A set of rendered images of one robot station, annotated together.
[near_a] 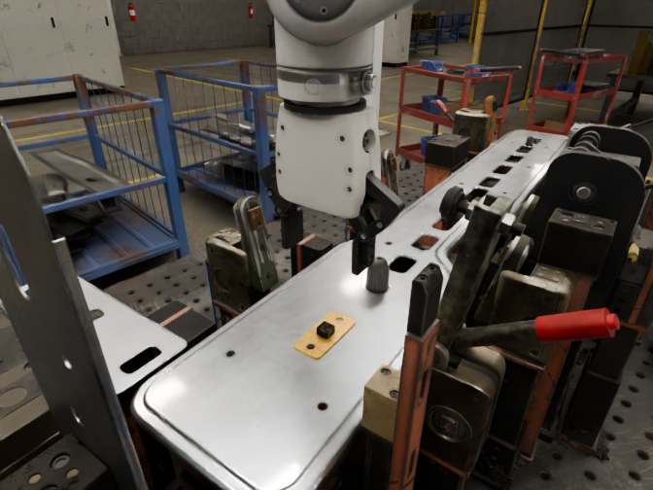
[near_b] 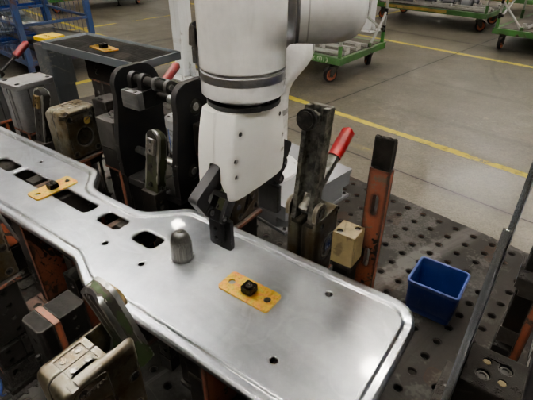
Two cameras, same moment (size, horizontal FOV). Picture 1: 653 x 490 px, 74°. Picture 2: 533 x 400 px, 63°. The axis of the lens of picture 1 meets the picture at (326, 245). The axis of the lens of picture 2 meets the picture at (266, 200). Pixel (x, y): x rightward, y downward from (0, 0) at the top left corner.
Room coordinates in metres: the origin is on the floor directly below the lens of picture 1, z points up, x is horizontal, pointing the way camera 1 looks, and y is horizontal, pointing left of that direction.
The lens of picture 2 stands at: (0.38, 0.43, 1.42)
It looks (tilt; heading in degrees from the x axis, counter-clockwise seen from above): 32 degrees down; 270
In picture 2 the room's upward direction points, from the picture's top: straight up
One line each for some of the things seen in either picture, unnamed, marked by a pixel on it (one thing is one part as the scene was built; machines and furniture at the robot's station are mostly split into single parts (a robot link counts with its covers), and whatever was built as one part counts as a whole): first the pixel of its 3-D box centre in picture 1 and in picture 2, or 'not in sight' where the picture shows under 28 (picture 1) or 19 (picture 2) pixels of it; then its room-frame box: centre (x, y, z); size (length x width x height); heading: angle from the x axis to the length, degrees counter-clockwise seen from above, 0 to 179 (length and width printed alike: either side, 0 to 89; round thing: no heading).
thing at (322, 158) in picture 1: (325, 151); (244, 138); (0.41, 0.00, 1.23); 0.10 x 0.07 x 0.11; 55
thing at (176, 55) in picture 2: not in sight; (108, 49); (0.78, -0.67, 1.16); 0.37 x 0.14 x 0.02; 145
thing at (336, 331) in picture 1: (326, 331); (249, 288); (0.41, 0.00, 1.01); 0.08 x 0.04 x 0.01; 145
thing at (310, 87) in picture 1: (326, 83); (244, 80); (0.41, 0.00, 1.29); 0.09 x 0.08 x 0.03; 55
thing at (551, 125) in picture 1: (571, 99); not in sight; (4.65, -2.52, 0.49); 0.81 x 0.46 x 0.97; 123
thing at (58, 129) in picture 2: not in sight; (86, 181); (0.83, -0.49, 0.89); 0.13 x 0.11 x 0.38; 55
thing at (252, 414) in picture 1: (462, 204); (44, 189); (0.81, -0.27, 1.00); 1.38 x 0.22 x 0.02; 145
